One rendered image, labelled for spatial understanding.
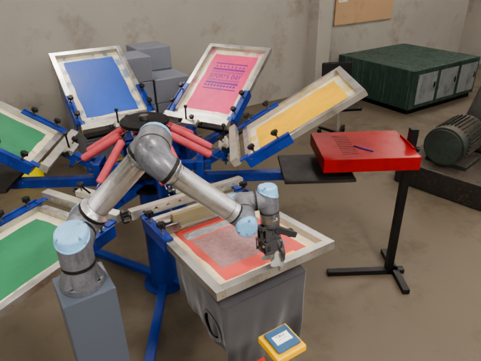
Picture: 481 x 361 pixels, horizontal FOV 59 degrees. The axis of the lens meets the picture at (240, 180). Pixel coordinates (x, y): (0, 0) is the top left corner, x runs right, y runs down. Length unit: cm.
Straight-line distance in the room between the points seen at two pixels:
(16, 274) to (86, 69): 205
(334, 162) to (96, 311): 167
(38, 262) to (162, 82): 326
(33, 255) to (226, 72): 210
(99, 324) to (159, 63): 423
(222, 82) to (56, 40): 284
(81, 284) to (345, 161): 174
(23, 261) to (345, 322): 204
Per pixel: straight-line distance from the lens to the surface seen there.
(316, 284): 338
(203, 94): 351
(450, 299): 354
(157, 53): 550
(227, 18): 673
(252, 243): 196
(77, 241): 149
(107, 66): 385
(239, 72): 356
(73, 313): 161
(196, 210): 212
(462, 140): 460
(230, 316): 186
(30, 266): 226
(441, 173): 472
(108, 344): 176
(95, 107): 352
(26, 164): 277
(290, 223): 204
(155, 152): 133
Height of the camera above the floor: 222
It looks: 28 degrees down
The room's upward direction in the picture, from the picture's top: 1 degrees counter-clockwise
